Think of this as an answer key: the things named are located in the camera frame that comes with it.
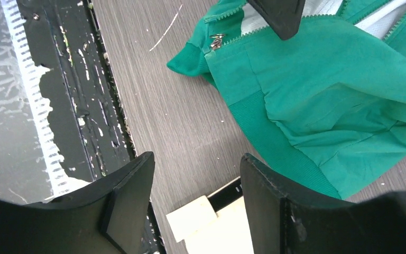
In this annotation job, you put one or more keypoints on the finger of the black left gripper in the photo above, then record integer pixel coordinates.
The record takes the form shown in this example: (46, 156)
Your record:
(283, 16)

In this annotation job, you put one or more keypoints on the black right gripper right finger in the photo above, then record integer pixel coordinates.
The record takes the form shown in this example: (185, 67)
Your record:
(286, 217)

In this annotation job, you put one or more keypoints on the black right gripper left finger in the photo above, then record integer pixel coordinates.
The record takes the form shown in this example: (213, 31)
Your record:
(106, 216)

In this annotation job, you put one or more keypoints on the green varsity jacket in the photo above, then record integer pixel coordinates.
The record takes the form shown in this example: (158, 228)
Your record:
(327, 107)

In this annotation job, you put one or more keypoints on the cream beige jacket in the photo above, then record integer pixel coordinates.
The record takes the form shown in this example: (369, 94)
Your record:
(214, 224)

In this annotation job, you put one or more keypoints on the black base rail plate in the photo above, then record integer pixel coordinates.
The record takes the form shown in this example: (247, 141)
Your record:
(87, 119)

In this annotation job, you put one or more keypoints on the aluminium slotted rail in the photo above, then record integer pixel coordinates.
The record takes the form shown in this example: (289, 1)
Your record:
(31, 75)

